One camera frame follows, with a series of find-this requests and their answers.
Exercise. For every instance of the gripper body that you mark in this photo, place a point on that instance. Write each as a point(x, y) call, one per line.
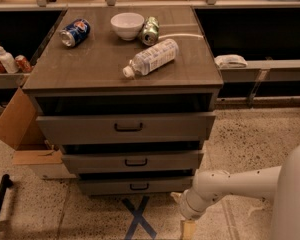
point(185, 206)

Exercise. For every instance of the grey bottom drawer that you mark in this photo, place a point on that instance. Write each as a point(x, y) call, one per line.
point(134, 186)

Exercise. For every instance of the grey drawer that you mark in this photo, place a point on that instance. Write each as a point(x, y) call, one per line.
point(132, 162)
point(130, 128)
point(134, 186)

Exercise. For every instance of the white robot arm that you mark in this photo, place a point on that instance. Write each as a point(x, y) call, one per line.
point(279, 184)

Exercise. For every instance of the grey top drawer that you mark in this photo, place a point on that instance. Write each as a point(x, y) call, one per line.
point(130, 128)

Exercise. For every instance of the grey middle drawer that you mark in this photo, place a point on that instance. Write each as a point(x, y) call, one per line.
point(132, 162)

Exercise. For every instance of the grey drawer cabinet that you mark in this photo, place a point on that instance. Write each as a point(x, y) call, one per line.
point(88, 80)

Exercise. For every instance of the folded white cloth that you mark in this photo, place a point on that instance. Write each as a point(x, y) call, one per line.
point(230, 61)

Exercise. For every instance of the clear plastic water bottle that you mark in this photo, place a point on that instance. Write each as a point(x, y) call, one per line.
point(151, 58)

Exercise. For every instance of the green soda can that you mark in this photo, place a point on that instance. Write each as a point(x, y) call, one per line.
point(149, 33)

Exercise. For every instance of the brown cardboard box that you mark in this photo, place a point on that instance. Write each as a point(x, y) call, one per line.
point(20, 131)

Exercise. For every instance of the white bowl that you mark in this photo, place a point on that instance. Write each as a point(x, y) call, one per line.
point(127, 25)

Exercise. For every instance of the blue pepsi can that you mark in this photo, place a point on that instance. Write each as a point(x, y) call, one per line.
point(75, 33)

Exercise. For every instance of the white pump bottle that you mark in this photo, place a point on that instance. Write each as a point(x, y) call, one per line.
point(8, 61)

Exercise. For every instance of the grey shelf rail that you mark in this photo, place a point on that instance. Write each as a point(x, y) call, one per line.
point(264, 71)

